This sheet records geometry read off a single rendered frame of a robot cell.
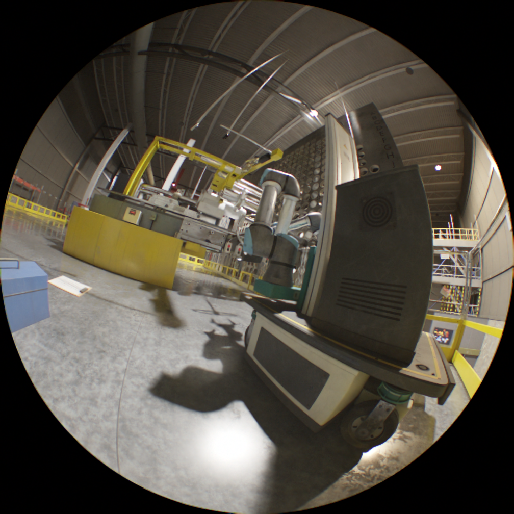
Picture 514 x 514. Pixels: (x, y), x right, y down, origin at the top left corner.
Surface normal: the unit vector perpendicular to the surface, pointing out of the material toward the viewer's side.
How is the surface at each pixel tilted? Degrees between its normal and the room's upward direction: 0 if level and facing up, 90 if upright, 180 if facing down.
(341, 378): 90
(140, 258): 90
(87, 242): 90
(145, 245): 90
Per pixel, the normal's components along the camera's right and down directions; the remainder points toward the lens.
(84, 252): 0.51, 0.04
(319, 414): -0.85, -0.26
